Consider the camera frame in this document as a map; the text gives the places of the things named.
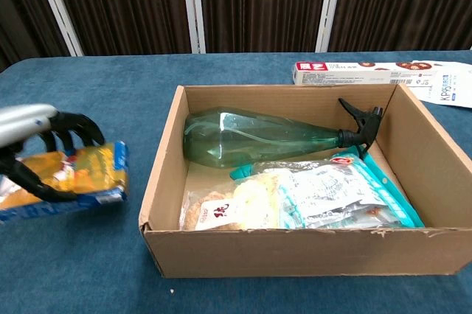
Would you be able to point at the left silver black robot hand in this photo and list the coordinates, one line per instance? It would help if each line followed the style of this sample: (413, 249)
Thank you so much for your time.
(26, 122)

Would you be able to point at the yellow and blue box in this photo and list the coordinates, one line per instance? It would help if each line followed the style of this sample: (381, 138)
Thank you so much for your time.
(92, 170)

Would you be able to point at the clear bag of pastries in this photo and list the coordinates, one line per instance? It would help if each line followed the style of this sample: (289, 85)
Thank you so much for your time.
(221, 207)

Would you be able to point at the green transparent spray bottle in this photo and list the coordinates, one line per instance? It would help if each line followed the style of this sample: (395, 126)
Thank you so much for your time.
(239, 137)

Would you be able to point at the teal and white snack bag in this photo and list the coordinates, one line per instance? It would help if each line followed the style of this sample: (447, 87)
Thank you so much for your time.
(332, 192)

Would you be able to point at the open brown cardboard box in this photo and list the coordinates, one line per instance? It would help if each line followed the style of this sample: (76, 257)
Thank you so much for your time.
(295, 251)

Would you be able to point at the long white red-label box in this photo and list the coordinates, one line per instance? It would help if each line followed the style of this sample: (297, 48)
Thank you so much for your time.
(350, 77)

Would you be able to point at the white and blue packet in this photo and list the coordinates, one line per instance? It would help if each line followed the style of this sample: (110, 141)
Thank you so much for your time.
(451, 87)

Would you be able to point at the dark brown partition panel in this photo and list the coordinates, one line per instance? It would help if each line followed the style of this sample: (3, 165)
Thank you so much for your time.
(18, 8)
(262, 4)
(402, 4)
(125, 4)

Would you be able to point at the blue table cloth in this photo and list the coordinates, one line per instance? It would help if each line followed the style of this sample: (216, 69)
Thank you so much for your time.
(73, 262)

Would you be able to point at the white partition post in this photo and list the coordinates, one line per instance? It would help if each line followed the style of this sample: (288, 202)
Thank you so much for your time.
(329, 8)
(59, 12)
(193, 8)

